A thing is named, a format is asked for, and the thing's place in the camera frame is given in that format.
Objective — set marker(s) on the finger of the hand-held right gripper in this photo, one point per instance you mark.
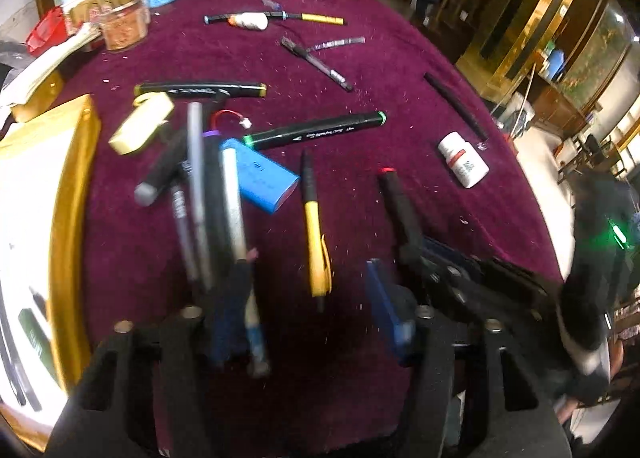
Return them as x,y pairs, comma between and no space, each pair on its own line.
492,265
485,295

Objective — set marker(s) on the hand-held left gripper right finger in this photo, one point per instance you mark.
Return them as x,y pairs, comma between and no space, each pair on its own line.
387,310

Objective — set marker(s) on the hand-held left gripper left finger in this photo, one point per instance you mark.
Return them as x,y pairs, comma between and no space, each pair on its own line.
227,323

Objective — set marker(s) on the red-tipped black marker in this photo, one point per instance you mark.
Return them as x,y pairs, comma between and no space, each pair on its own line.
402,213

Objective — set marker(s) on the yellow and black pen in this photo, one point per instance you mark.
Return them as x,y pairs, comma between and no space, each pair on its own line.
315,233

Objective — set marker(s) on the dark patterned pen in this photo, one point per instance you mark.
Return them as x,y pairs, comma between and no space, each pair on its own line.
180,218

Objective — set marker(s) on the silver pen with blue grip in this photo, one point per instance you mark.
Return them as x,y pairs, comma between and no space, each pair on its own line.
234,203

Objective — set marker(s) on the blue battery pack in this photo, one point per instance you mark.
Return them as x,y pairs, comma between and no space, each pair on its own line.
265,177

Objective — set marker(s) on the grey-capped black marker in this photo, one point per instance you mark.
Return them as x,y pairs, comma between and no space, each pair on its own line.
160,167

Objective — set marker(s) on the gold cardboard box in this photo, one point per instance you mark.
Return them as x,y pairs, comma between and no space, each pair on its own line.
65,218

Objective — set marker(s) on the green-tipped black marker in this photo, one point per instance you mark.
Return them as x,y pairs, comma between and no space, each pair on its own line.
315,130

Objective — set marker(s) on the purple tablecloth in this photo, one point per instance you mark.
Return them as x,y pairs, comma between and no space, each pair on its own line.
360,218

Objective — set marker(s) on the white pill bottle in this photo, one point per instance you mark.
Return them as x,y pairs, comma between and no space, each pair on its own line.
462,160

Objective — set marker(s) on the slim black pen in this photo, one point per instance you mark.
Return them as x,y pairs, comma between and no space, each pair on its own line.
457,107

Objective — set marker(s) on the blue water jug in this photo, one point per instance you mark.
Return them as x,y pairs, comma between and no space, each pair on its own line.
556,65

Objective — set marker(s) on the dark green marker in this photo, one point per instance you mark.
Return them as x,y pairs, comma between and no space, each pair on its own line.
37,340

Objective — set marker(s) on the yellow-tipped black marker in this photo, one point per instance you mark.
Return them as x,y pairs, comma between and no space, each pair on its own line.
200,89

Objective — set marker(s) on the gold pillar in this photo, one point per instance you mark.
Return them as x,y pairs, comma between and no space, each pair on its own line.
525,12

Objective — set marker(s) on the grey pen pair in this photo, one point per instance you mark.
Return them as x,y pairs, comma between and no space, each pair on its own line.
317,63

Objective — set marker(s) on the clear pen refill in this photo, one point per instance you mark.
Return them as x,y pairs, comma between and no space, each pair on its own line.
337,43

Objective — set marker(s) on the small gold box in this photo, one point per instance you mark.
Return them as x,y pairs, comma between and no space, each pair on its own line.
37,97

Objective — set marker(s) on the gold and black pen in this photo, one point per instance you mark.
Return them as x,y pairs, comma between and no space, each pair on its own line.
320,18

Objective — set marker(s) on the small white bottle orange cap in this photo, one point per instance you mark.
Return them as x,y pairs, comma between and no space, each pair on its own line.
249,21

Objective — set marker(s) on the black pen with blue ends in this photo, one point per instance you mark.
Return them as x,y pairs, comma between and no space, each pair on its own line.
217,18

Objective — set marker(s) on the stack of white papers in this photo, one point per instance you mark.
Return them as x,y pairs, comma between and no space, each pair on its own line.
45,65

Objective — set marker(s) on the red-lidded jar orange contents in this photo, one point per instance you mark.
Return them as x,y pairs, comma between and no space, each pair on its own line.
124,20

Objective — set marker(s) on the small clear pen cap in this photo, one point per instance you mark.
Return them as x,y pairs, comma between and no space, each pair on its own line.
270,3

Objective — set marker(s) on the red plastic container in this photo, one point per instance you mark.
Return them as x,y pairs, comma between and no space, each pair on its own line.
45,32

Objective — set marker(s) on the amber jar with pale lid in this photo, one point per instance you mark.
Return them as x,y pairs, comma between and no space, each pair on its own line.
82,5

